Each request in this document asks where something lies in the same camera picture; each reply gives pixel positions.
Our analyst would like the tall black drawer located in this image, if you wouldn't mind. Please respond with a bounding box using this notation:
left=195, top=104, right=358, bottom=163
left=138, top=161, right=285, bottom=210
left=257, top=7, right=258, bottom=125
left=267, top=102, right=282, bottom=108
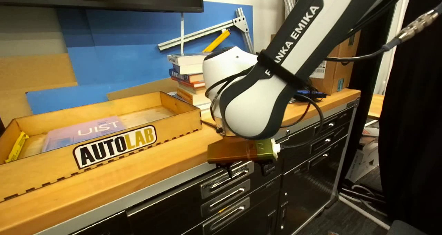
left=280, top=136, right=348, bottom=235

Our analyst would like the yellow packet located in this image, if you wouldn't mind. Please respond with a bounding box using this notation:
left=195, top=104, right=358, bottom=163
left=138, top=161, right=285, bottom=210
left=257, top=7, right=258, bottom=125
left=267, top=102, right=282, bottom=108
left=4, top=131, right=30, bottom=164

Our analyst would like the yellow pencil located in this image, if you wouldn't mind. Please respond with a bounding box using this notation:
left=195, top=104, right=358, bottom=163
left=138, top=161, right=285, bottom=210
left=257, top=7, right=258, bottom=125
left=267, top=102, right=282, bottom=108
left=202, top=29, right=231, bottom=53

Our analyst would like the stack of white boxes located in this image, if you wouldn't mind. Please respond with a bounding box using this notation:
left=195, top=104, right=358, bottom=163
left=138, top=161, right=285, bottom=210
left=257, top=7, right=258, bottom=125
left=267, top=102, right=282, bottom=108
left=345, top=126, right=381, bottom=184

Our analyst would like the blue board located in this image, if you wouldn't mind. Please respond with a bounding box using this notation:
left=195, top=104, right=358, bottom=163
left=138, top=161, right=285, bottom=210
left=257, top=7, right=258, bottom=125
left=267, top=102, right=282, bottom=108
left=26, top=1, right=254, bottom=115

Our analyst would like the bundle of metal rails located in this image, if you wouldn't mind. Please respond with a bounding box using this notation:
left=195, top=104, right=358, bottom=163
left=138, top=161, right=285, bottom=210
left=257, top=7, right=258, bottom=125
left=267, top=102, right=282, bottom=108
left=281, top=0, right=298, bottom=19

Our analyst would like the stack of books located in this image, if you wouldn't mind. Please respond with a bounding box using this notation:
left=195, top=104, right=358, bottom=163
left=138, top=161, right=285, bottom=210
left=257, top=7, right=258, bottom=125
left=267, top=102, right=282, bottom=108
left=167, top=52, right=213, bottom=113

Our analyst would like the brown cardboard sheet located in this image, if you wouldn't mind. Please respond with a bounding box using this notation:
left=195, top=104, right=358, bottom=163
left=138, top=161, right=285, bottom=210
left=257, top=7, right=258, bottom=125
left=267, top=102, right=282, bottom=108
left=0, top=53, right=78, bottom=126

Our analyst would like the wooden tray with label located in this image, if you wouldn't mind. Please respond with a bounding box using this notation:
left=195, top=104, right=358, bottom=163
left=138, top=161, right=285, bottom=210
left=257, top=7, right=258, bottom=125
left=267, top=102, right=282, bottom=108
left=0, top=91, right=203, bottom=203

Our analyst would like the cardboard box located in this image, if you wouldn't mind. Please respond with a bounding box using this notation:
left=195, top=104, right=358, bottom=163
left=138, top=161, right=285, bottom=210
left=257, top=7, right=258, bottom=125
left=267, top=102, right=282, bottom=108
left=308, top=31, right=362, bottom=96

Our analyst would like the blue object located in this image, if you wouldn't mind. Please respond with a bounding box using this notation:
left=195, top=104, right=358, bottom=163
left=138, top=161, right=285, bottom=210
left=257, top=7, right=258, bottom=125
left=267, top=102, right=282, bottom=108
left=295, top=89, right=327, bottom=99

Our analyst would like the aluminium rail frame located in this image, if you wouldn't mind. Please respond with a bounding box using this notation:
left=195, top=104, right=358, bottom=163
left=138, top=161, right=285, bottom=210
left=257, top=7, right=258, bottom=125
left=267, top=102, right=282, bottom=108
left=158, top=7, right=256, bottom=55

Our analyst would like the purple booklet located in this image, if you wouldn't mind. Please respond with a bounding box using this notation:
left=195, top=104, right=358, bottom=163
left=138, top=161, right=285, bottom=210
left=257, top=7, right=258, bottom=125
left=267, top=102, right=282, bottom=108
left=41, top=116, right=127, bottom=153

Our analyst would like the wooden table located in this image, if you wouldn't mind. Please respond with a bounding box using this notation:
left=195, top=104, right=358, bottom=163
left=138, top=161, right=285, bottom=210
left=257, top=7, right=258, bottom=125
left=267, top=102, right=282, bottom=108
left=367, top=94, right=385, bottom=120

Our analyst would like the silver drawer handle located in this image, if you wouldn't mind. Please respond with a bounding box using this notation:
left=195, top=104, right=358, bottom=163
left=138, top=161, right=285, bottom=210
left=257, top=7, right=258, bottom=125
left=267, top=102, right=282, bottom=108
left=314, top=119, right=337, bottom=136
left=308, top=150, right=330, bottom=168
left=202, top=197, right=251, bottom=235
left=200, top=162, right=255, bottom=199
left=310, top=135, right=335, bottom=155
left=201, top=179, right=251, bottom=218

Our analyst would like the black cable with metal plug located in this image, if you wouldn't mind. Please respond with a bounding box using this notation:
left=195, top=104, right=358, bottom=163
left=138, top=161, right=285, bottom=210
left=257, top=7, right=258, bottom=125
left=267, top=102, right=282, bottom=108
left=325, top=2, right=442, bottom=63

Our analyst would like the black curtain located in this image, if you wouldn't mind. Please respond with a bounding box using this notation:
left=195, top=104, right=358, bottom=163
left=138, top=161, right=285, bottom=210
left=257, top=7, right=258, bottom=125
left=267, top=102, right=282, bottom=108
left=377, top=0, right=442, bottom=235

